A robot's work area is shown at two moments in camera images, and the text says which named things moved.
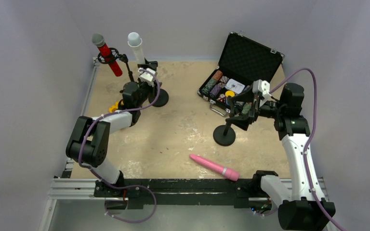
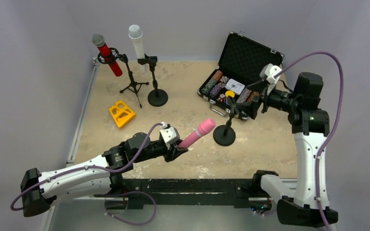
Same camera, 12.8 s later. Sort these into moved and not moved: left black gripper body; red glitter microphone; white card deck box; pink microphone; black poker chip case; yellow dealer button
Moved: pink microphone; left black gripper body
Not moved: black poker chip case; red glitter microphone; white card deck box; yellow dealer button
